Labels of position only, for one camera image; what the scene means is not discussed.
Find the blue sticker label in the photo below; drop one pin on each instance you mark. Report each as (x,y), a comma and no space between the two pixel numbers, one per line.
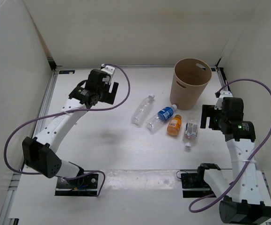
(65,72)

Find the left aluminium frame rail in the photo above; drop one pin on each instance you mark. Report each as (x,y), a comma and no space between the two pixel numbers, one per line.
(45,102)

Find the right black frame rail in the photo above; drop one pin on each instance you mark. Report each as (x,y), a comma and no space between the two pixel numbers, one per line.
(222,76)

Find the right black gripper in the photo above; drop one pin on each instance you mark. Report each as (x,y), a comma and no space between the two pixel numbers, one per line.
(208,111)

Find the clear bottle white label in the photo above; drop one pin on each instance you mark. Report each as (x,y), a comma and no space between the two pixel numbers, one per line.
(190,133)

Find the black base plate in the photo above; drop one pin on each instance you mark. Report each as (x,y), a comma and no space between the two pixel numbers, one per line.
(86,186)
(191,186)

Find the brown round bin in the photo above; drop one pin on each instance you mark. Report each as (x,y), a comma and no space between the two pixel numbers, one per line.
(190,78)

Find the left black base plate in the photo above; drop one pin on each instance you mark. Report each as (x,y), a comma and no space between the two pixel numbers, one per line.
(86,186)

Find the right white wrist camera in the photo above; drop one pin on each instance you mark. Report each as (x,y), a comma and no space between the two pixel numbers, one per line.
(220,95)

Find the orange plastic bottle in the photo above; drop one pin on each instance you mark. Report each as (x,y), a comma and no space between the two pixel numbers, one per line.
(174,126)

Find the blue label plastic bottle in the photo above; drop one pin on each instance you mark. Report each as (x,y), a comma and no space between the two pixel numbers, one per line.
(159,119)

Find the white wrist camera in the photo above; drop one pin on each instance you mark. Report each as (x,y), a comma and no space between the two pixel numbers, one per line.
(220,95)
(110,70)

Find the clear plastic bottle white cap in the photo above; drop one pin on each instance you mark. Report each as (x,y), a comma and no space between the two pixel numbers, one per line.
(143,110)

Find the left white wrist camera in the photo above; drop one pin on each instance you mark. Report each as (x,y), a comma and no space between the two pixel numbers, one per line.
(110,70)

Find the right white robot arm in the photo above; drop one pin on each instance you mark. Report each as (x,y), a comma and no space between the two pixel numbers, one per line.
(242,201)

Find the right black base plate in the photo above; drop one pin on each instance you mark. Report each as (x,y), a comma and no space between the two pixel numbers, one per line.
(191,186)

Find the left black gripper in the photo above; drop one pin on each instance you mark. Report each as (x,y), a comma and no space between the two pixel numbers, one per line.
(111,95)

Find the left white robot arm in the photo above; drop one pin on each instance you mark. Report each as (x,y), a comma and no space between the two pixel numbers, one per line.
(40,152)

